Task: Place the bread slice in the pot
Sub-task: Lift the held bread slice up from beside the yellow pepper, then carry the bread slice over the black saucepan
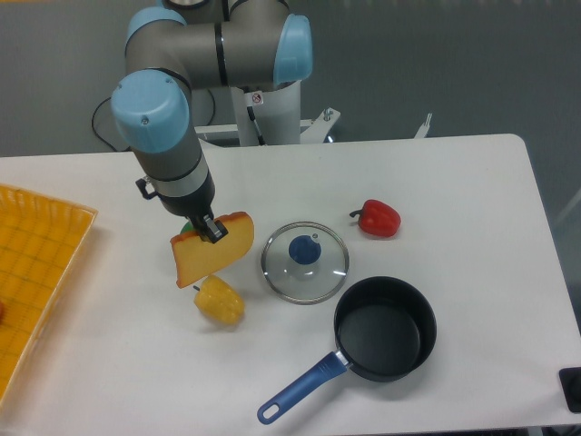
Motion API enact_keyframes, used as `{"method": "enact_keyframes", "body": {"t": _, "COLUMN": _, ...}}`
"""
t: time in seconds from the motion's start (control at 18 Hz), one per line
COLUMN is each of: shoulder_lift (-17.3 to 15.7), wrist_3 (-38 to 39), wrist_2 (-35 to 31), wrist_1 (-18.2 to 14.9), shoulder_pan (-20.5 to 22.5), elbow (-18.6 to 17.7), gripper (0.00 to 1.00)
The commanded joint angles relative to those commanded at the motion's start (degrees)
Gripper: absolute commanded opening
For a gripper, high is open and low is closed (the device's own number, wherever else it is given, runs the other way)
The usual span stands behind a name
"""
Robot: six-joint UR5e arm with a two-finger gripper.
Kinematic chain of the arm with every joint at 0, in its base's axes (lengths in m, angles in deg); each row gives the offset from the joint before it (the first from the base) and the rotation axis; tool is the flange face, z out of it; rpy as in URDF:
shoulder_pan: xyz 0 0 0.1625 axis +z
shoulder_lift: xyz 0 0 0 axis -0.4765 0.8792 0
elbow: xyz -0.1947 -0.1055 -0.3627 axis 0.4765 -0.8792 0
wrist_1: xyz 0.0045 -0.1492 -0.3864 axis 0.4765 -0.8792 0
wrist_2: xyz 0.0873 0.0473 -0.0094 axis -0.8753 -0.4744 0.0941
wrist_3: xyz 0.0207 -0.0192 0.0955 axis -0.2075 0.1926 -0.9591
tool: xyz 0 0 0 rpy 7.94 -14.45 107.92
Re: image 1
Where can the black device at table edge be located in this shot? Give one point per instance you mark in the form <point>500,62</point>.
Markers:
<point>570,379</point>

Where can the dark pot blue handle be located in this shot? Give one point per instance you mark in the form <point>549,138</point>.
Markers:
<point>384,329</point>

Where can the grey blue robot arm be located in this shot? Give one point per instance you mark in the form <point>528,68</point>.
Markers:
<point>173,49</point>

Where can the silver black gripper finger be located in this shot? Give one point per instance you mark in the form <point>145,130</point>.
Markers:
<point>209,229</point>

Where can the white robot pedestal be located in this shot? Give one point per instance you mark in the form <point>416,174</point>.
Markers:
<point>270,117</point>

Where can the yellow plastic basket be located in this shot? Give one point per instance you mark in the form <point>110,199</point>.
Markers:
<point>41,237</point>

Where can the green toy vegetable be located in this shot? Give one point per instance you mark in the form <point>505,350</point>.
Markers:
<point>187,228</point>

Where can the yellow bell pepper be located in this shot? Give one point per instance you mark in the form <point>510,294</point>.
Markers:
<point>217,300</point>

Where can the red bell pepper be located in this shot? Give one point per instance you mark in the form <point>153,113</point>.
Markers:
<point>377,218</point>

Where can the glass pot lid blue knob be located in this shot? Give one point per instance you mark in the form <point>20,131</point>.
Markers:
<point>305,263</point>

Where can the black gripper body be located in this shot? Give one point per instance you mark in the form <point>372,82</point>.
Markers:
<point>190,196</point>

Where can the orange bread slice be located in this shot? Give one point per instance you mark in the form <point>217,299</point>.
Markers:
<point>195,259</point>

